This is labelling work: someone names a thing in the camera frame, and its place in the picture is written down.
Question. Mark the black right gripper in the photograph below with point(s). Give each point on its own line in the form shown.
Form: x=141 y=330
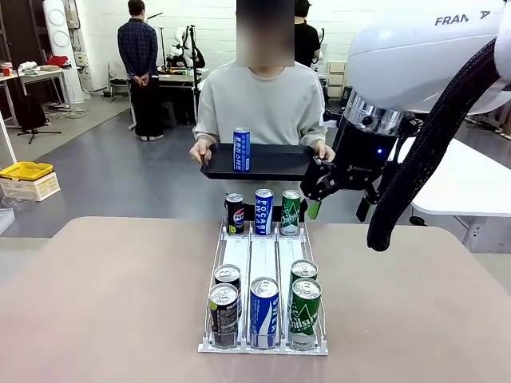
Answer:
x=361 y=155

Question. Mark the black plastic serving tray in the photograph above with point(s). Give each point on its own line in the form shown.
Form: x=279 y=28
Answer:
x=275 y=163

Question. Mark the blue Pocari Sweat can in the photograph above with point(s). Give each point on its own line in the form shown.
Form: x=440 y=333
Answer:
x=264 y=315
x=264 y=211
x=241 y=149

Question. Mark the person's left forearm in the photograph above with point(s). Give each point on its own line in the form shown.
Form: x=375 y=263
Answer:
x=318 y=143

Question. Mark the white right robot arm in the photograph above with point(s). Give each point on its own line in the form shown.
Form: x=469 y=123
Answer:
x=419 y=60

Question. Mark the person's right forearm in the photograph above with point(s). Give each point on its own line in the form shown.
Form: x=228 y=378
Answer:
x=202 y=139

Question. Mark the person in cream shirt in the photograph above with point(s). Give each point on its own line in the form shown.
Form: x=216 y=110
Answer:
x=259 y=103

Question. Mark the person in black shirt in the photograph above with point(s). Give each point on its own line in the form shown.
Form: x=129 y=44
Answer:
x=305 y=40

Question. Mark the person's left hand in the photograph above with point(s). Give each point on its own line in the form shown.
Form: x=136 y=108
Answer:
x=325 y=151

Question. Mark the person's right hand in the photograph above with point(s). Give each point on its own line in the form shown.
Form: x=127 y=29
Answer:
x=199 y=153

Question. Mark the upright green Chilsung can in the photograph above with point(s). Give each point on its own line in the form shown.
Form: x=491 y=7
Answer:
x=290 y=213

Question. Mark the green Chilsung cider can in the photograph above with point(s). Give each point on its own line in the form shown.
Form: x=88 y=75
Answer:
x=304 y=315
x=303 y=269

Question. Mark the white can dispenser rack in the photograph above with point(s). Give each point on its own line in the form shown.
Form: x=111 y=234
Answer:
x=263 y=255

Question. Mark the white drawer unit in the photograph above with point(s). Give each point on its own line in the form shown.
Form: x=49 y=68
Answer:
x=337 y=80

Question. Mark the upright black Pepsi can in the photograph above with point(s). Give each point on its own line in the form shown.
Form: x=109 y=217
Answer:
x=234 y=215

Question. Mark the white rounded side table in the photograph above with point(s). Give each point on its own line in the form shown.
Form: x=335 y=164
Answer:
x=471 y=179

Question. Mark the dark background desk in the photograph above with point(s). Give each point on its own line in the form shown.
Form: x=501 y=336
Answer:
x=175 y=80

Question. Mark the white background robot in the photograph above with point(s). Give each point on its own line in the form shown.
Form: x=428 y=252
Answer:
x=177 y=44

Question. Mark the grey chair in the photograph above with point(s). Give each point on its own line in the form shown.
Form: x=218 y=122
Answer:
x=119 y=84

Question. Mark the man in plaid shirt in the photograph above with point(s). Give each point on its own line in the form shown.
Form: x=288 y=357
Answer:
x=137 y=48

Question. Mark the white plastic crate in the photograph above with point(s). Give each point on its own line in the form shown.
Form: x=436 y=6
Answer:
x=36 y=189

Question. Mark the red cloth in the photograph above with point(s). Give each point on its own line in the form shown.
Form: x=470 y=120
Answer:
x=58 y=61

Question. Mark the black tripod stand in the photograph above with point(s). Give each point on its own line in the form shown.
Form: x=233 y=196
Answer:
x=34 y=133

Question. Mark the yellow plastic crate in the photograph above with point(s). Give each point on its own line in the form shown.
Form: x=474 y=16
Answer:
x=26 y=169

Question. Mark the white standing air conditioner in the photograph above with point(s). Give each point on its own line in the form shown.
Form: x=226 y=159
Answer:
x=60 y=40

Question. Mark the black hanging bag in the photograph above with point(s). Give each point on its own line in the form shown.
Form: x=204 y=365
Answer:
x=31 y=111

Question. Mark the white work table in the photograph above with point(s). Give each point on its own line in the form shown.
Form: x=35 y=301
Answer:
x=40 y=74

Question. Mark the clear plastic bowl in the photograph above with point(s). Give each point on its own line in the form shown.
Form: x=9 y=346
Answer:
x=14 y=202

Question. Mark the red cup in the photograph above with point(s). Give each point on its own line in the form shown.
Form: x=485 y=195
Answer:
x=6 y=71

